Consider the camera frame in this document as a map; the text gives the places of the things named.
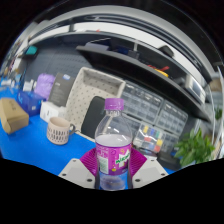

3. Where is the beige patterned mug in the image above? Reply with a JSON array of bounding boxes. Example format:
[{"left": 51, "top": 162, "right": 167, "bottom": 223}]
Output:
[{"left": 46, "top": 116, "right": 77, "bottom": 146}]

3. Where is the clear organiser with colourful parts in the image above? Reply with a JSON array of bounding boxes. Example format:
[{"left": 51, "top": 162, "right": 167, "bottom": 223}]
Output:
[{"left": 133, "top": 121, "right": 165, "bottom": 154}]

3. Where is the dark grey upright box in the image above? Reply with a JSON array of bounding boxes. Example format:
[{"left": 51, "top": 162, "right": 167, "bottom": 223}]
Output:
[{"left": 48, "top": 72, "right": 77, "bottom": 108}]

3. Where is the brown cardboard box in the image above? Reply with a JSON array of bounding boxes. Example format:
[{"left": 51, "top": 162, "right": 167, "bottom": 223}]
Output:
[{"left": 0, "top": 97, "right": 30, "bottom": 135}]

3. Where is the black flat case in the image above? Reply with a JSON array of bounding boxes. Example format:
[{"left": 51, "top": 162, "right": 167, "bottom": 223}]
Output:
[{"left": 156, "top": 151, "right": 183, "bottom": 172}]

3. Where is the green potted plant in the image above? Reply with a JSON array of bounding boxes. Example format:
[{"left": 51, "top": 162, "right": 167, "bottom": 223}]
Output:
[{"left": 173, "top": 128, "right": 217, "bottom": 168}]

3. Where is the black box with white label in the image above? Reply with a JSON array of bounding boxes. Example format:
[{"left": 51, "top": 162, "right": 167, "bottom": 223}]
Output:
[{"left": 139, "top": 145, "right": 159, "bottom": 158}]

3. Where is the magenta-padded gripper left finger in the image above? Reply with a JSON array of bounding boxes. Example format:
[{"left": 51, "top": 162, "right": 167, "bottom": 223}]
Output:
[{"left": 58, "top": 147, "right": 100, "bottom": 190}]

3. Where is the clear bottle with purple label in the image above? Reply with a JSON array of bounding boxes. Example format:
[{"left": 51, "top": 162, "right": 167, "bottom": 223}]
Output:
[{"left": 94, "top": 97, "right": 133, "bottom": 191}]

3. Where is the white carton box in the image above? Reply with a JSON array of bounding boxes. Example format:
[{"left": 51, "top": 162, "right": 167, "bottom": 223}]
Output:
[{"left": 39, "top": 101, "right": 68, "bottom": 123}]

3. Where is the teal screen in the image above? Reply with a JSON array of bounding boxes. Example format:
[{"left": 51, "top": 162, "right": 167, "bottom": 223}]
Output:
[{"left": 24, "top": 44, "right": 39, "bottom": 56}]

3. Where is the small white container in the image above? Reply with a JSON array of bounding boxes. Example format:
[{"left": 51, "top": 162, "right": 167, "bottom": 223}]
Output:
[{"left": 22, "top": 79, "right": 36, "bottom": 93}]

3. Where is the white metal rack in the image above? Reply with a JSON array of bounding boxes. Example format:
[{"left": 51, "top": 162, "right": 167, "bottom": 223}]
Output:
[{"left": 208, "top": 66, "right": 224, "bottom": 158}]

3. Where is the beige perforated tray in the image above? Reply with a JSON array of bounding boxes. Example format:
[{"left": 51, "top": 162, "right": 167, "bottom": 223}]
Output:
[{"left": 64, "top": 66, "right": 127, "bottom": 141}]

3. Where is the black overhead shelf unit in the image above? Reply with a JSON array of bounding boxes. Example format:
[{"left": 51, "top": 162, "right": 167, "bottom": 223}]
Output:
[{"left": 28, "top": 29, "right": 214, "bottom": 123}]

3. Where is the blue carton box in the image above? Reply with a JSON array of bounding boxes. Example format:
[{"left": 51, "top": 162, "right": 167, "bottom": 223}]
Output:
[{"left": 17, "top": 90, "right": 46, "bottom": 117}]

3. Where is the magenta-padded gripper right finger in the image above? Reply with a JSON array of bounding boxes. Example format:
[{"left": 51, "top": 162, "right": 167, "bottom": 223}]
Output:
[{"left": 127, "top": 147, "right": 169, "bottom": 190}]

